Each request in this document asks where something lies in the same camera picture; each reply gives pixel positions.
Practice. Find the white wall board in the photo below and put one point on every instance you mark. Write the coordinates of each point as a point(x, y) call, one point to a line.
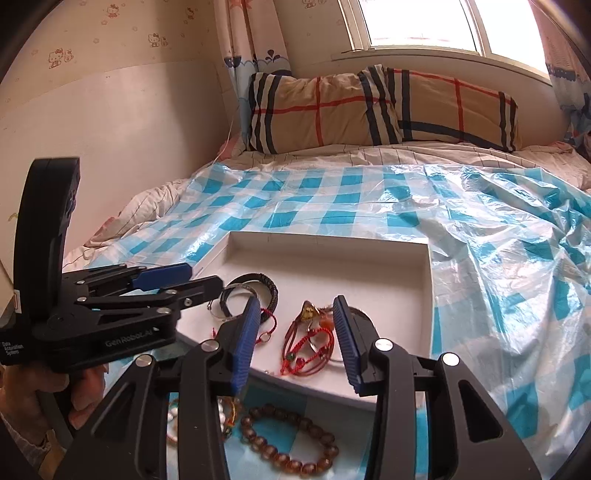
point(115, 138)

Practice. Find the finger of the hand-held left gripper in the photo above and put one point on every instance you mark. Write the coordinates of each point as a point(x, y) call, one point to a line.
point(161, 276)
point(198, 288)

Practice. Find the patterned curtain with blue hem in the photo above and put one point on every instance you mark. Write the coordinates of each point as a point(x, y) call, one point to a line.
point(249, 41)
point(565, 78)

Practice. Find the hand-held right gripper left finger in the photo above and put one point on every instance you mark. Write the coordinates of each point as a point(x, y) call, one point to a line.
point(244, 350)

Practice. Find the window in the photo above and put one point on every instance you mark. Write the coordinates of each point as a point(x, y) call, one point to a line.
point(425, 23)

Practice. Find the beige plaid pillow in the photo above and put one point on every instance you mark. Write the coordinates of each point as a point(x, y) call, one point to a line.
point(314, 110)
point(452, 110)

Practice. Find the blue checkered plastic sheet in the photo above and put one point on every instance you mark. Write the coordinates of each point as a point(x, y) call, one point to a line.
point(485, 277)

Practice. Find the white shallow cardboard box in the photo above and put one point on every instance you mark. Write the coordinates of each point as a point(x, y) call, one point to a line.
point(351, 272)

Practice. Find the pink cloth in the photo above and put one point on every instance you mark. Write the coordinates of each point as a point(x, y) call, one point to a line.
point(233, 146)

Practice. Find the thin silver bangle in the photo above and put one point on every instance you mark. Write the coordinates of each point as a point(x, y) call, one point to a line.
point(229, 318)

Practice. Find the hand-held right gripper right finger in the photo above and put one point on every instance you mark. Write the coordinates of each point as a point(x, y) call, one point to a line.
point(347, 346)

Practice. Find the person's left hand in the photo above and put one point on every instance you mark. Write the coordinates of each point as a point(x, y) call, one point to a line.
point(87, 387)

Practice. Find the person's left forearm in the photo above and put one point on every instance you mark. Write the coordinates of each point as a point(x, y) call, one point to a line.
point(18, 434)

